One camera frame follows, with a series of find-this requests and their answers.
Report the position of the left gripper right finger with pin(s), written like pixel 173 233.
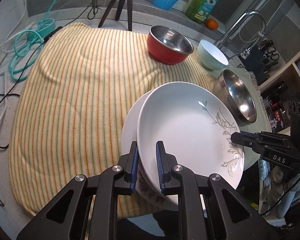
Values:
pixel 208 207

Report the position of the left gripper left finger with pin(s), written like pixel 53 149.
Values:
pixel 87 206

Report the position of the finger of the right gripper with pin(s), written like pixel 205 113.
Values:
pixel 244 138

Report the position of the white plate grey leaf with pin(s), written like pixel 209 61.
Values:
pixel 195 127

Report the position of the pink blossom deep plate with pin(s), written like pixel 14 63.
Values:
pixel 129 127

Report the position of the red steel bowl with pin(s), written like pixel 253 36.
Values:
pixel 167 45

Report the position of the large pink rose plate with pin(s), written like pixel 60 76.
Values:
pixel 146 192

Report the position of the stainless steel bowl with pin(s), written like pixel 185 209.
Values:
pixel 233 93

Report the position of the black scissors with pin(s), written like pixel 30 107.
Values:
pixel 270 54

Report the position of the wooden shelf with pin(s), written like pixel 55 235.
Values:
pixel 275 94

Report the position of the pale green ceramic bowl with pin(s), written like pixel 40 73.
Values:
pixel 210 57

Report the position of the yellow striped cloth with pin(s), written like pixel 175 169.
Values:
pixel 75 101

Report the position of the orange fruit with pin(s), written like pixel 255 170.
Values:
pixel 211 24

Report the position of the green dish soap bottle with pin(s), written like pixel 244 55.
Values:
pixel 200 10

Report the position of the blue plastic basket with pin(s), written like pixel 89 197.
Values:
pixel 164 4

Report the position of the black tripod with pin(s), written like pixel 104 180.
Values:
pixel 118 12

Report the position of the teal hose reel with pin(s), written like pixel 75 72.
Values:
pixel 40 30

